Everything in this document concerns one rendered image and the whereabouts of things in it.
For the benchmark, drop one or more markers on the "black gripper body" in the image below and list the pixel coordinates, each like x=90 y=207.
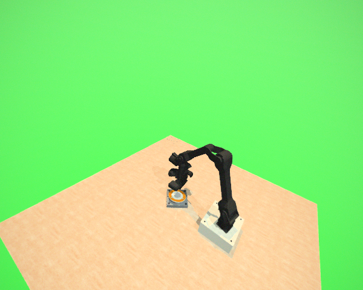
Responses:
x=181 y=177

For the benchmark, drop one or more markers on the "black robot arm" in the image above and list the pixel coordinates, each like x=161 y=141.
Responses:
x=223 y=161

